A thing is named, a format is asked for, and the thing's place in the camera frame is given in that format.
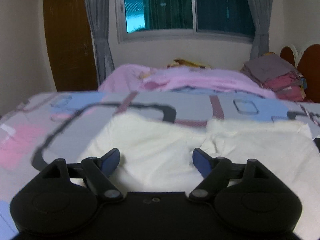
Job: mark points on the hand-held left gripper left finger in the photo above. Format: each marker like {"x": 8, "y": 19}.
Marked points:
{"x": 111, "y": 160}

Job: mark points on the sliding glass window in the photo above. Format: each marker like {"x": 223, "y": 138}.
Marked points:
{"x": 175, "y": 5}

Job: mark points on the pink blanket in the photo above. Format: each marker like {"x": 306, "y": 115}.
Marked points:
{"x": 190, "y": 78}

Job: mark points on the grey folded cloth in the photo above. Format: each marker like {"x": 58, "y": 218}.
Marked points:
{"x": 270, "y": 67}

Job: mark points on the yellow patterned cloth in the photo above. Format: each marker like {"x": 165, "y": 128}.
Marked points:
{"x": 190, "y": 63}

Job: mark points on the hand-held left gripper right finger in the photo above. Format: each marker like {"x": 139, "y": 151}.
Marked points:
{"x": 202, "y": 161}

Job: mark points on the bed with patterned sheet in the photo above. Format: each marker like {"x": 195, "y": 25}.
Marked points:
{"x": 25, "y": 135}

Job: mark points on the brown wooden door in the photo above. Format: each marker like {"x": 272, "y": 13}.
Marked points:
{"x": 70, "y": 37}

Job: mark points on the brown and white headboard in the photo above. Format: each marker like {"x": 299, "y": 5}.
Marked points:
{"x": 310, "y": 67}

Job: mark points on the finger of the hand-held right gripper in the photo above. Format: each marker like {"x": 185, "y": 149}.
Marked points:
{"x": 317, "y": 145}

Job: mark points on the multicoloured folded cloth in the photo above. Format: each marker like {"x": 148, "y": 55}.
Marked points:
{"x": 303, "y": 82}

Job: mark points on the grey curtain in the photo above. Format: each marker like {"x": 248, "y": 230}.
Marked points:
{"x": 100, "y": 30}
{"x": 258, "y": 17}

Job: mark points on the pink folded cloth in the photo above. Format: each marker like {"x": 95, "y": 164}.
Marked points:
{"x": 285, "y": 82}

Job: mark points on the white puffer jacket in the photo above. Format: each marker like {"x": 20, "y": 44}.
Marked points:
{"x": 155, "y": 140}

